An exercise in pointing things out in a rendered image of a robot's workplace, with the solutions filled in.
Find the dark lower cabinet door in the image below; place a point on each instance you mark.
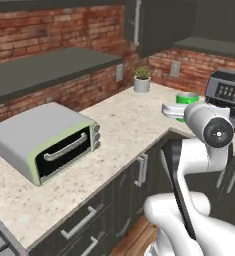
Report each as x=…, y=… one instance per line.
x=234, y=203
x=129, y=196

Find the grey and green toaster oven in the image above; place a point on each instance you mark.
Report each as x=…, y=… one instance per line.
x=32, y=133

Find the grey and black coffee machine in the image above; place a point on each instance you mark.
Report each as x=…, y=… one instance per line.
x=227, y=91

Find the dark drawer front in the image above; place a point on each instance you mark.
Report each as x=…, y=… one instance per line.
x=89, y=200

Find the dark upper corner cabinet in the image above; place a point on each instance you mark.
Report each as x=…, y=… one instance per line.
x=165, y=26

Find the green plant in white pot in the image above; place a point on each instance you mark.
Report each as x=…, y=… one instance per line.
x=142, y=81

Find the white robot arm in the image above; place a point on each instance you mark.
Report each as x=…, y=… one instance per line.
x=202, y=230

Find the grey toaster oven knob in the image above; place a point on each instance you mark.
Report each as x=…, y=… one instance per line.
x=97, y=136
x=97, y=144
x=96, y=128

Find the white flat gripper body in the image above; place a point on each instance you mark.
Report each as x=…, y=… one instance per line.
x=174, y=110

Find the dark long upper cabinet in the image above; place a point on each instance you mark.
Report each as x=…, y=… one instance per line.
x=45, y=71

